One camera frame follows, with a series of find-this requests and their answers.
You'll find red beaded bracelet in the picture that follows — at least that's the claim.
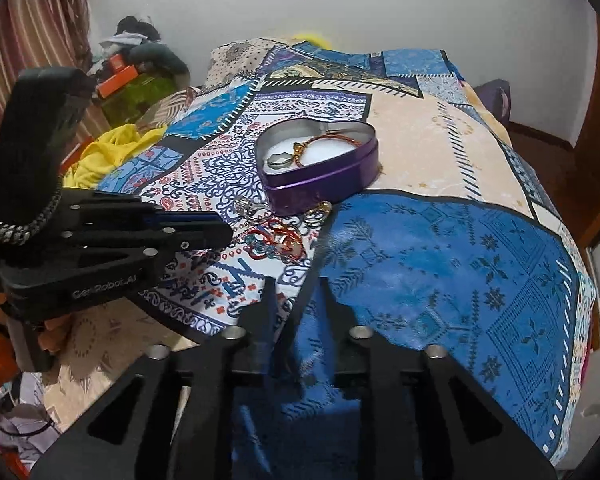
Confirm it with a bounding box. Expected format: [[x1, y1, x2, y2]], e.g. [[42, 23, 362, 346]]
[[243, 219, 309, 264]]

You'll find yellow cloth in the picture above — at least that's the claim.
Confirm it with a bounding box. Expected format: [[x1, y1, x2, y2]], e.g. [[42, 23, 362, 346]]
[[62, 124, 166, 190]]

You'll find green patterned cloth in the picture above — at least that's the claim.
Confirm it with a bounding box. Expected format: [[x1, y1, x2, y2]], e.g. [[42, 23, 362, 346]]
[[100, 74, 176, 128]]

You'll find orange box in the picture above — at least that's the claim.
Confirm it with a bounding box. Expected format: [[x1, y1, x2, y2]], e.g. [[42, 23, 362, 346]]
[[96, 65, 140, 99]]

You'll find purple heart-shaped tin box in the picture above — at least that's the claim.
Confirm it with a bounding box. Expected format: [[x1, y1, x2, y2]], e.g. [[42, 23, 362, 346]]
[[254, 118, 380, 217]]

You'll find red gold bangle in tin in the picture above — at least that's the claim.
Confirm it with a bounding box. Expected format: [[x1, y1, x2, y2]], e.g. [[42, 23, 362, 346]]
[[291, 133, 362, 168]]

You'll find dark clothes pile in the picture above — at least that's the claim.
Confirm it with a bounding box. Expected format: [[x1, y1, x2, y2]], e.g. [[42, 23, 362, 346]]
[[99, 15, 189, 76]]

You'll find blue patchwork bedspread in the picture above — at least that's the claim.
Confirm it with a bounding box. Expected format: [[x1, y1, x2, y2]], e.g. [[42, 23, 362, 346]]
[[43, 39, 595, 479]]

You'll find striped curtain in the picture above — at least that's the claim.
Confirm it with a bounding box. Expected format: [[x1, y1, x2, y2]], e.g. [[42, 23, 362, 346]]
[[0, 0, 93, 123]]

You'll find purple bag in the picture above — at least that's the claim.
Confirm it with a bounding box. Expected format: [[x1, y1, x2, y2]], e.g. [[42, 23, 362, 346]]
[[475, 79, 512, 128]]

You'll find silver ornate ring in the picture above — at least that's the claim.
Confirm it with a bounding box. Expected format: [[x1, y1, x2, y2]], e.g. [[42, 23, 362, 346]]
[[232, 196, 268, 222]]

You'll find braided black white cord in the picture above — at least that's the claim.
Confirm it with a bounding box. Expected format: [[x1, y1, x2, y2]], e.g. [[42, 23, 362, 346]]
[[0, 179, 64, 247]]

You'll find gold silver ring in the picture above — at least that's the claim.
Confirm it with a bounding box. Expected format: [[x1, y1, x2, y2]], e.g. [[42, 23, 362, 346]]
[[302, 199, 334, 229]]

